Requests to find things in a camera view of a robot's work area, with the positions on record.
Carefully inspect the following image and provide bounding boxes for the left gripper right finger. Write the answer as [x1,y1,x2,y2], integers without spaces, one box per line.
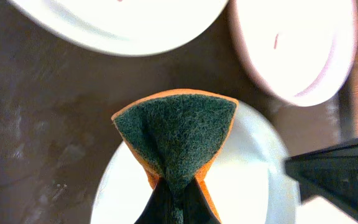
[183,178,220,224]

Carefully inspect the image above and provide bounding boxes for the cream plate with red smear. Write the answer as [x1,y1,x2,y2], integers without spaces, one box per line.
[10,0,227,57]

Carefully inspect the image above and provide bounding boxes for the grey plate with red smear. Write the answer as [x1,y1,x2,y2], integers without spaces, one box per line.
[90,103,300,224]

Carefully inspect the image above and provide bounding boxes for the green orange sponge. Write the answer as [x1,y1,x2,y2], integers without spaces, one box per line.
[111,89,239,223]

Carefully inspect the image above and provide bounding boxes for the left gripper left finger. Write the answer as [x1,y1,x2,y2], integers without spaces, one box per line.
[135,178,173,224]

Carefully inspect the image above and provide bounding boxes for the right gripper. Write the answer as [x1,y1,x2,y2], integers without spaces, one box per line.
[285,138,358,221]

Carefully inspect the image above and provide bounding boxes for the brown serving tray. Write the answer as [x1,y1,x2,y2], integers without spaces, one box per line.
[0,1,356,223]

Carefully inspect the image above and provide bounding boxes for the pink plate with red smear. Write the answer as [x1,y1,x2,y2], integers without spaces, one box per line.
[229,0,358,107]

